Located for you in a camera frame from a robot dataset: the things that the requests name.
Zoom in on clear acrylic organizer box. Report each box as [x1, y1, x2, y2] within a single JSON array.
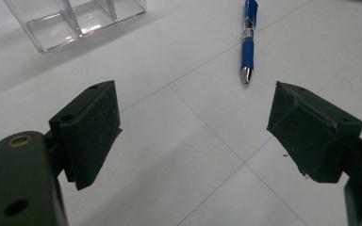
[[3, 0, 147, 53]]

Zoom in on blue ballpoint pen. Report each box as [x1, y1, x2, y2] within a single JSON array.
[[240, 0, 259, 85]]

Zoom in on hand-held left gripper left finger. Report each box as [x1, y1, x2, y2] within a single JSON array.
[[48, 79, 123, 191]]

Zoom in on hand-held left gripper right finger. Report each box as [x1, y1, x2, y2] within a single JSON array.
[[266, 80, 362, 184]]

